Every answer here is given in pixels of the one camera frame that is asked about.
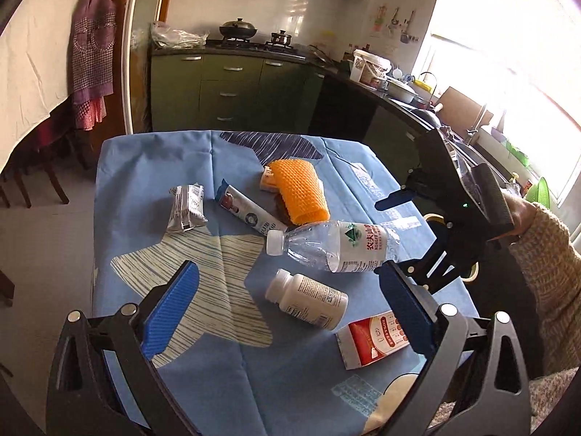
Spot silver foil wrapper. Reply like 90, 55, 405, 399
166, 184, 208, 232

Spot clear plastic water bottle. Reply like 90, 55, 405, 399
266, 221, 400, 274

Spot person's right hand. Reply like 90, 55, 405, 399
500, 190, 539, 243

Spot white plastic bucket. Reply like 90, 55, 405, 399
350, 49, 392, 89

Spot purple checked apron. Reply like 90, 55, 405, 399
71, 0, 116, 131

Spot red and white carton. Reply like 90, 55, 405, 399
335, 311, 410, 370

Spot green plastic colander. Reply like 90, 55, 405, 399
526, 177, 552, 209

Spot white cloth on table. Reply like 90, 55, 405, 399
0, 0, 79, 165

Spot small white paper box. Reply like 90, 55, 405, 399
259, 165, 325, 201

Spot small steel pot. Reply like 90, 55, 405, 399
270, 29, 292, 47

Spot clear plastic bag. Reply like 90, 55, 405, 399
151, 21, 210, 49

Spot white snack stick wrapper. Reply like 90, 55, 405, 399
215, 180, 288, 236

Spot orange foam fruit net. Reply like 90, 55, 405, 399
269, 158, 330, 225

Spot green kitchen cabinets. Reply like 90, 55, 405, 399
151, 52, 423, 180

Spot white enamel basin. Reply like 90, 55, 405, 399
386, 78, 417, 104

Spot blue star-print tablecloth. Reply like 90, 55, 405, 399
93, 131, 424, 435

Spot yellow-rimmed blue trash bin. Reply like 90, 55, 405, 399
423, 213, 480, 283

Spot beige knit right sleeve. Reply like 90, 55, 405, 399
509, 203, 580, 375

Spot black wok with lid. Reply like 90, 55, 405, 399
219, 18, 257, 40

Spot white pill bottle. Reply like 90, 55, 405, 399
265, 269, 349, 331

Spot steel sink faucet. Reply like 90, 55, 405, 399
464, 104, 487, 145

